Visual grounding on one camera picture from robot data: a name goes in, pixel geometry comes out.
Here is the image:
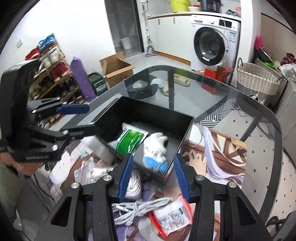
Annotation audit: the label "printed desk mat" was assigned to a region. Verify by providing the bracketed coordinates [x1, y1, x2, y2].
[48, 123, 248, 241]

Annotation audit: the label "yellow green bucket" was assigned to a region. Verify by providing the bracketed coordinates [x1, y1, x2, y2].
[169, 0, 191, 13]

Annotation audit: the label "white wicker basket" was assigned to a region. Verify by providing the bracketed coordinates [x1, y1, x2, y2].
[236, 58, 281, 95]

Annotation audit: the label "beige slipper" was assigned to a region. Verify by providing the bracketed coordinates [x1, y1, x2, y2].
[159, 83, 173, 96]
[173, 74, 190, 87]

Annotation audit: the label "pile of clothes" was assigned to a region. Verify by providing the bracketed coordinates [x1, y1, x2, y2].
[280, 53, 296, 81]

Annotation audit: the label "dark green box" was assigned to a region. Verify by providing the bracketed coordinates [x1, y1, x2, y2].
[89, 73, 108, 94]

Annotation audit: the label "wooden shoe rack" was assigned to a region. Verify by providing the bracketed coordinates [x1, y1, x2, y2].
[25, 43, 80, 130]

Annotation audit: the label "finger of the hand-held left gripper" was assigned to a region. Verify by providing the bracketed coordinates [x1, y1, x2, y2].
[30, 123, 99, 160]
[26, 97, 90, 124]

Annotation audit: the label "flat mop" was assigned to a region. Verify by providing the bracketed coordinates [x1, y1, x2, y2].
[142, 3, 158, 57]

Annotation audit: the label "green white packet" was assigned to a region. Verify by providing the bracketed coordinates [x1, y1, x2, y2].
[116, 122, 149, 154]

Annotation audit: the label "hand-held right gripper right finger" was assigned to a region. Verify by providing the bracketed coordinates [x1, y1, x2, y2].
[174, 154, 271, 241]

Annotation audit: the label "black trash bin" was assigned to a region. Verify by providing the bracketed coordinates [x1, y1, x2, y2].
[126, 81, 158, 99]

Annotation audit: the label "red box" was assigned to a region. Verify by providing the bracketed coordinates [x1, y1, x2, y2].
[201, 66, 232, 94]

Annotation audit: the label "white counter cabinet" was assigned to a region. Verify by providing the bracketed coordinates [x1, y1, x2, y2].
[147, 11, 241, 65]

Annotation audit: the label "person's olive trousers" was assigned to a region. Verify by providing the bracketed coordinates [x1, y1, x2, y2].
[0, 162, 53, 232]

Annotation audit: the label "open cardboard box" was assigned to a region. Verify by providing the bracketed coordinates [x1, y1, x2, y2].
[99, 52, 136, 88]

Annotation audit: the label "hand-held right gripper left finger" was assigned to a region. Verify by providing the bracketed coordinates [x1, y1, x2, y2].
[30, 154, 134, 241]

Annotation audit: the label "white washing machine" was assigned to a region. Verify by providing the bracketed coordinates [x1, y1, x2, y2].
[191, 14, 241, 71]

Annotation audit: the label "white blue plush toy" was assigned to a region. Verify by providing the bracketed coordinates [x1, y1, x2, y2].
[142, 132, 169, 173]

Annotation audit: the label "bagged thin white rope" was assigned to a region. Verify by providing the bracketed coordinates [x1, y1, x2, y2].
[126, 173, 142, 200]

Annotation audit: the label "purple rolled mat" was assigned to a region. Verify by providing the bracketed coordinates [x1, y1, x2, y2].
[70, 56, 96, 102]

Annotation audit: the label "grey plastic bin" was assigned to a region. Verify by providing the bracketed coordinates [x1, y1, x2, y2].
[120, 35, 138, 49]

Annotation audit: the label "grey sofa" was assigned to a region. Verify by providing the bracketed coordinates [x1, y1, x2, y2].
[275, 76, 296, 144]

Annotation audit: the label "black green bag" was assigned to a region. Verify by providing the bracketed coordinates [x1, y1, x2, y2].
[255, 46, 280, 67]

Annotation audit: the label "black storage box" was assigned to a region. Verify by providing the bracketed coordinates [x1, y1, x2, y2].
[63, 96, 194, 186]

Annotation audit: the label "red edged printed packet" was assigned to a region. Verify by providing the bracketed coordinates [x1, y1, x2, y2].
[150, 196, 193, 239]

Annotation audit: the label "white charging cable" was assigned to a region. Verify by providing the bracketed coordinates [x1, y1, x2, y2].
[112, 197, 174, 226]

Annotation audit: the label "bagged thick cream rope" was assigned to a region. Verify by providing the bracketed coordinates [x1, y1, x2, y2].
[74, 158, 116, 186]

